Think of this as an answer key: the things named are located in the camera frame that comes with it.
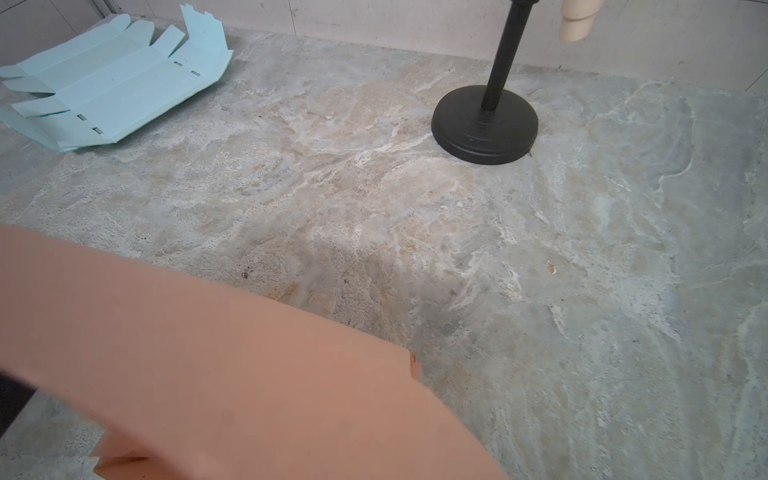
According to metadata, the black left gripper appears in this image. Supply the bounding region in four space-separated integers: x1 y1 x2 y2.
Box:
0 374 35 436

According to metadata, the pink paper box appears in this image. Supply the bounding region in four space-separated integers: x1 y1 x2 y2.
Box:
1 225 505 479

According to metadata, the light blue flat cardboard box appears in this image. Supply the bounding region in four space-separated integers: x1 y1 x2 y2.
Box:
1 4 233 152

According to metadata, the beige microphone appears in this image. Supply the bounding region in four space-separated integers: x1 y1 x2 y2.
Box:
559 0 604 42

